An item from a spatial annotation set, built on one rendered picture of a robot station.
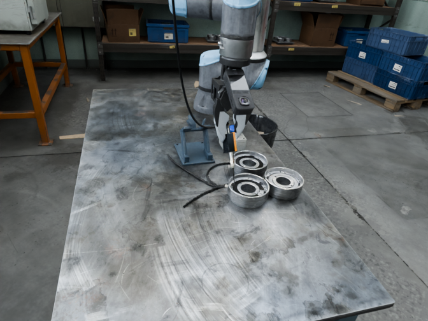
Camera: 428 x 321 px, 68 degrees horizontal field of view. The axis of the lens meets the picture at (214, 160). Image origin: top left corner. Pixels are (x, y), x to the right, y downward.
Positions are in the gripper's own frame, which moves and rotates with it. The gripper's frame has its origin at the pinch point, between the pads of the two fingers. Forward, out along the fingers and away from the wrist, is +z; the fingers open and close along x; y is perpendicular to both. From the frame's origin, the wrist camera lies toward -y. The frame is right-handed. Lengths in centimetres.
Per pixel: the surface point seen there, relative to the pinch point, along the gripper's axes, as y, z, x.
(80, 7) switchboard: 376, 16, 51
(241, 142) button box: 14.4, 9.7, -10.4
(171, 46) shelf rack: 335, 51, -49
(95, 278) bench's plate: -24.8, 13.2, 33.9
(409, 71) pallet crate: 211, 49, -303
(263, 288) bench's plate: -34.6, 13.2, 4.3
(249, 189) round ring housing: -6.6, 12.0, -4.4
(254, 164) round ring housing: 3.7, 11.2, -10.3
